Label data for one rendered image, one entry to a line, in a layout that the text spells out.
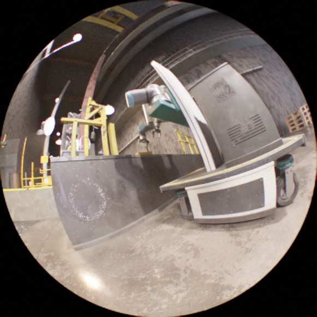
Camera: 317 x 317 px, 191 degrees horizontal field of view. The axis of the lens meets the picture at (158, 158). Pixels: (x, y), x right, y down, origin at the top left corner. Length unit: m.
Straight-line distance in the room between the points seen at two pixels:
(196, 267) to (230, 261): 0.13
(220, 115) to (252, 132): 0.18
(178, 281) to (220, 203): 0.38
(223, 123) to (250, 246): 0.56
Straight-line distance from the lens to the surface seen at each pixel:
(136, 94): 0.85
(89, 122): 1.26
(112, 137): 1.17
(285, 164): 0.56
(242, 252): 0.48
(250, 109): 0.54
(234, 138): 0.50
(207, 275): 0.44
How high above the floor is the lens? 0.40
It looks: 10 degrees up
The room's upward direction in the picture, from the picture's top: 17 degrees counter-clockwise
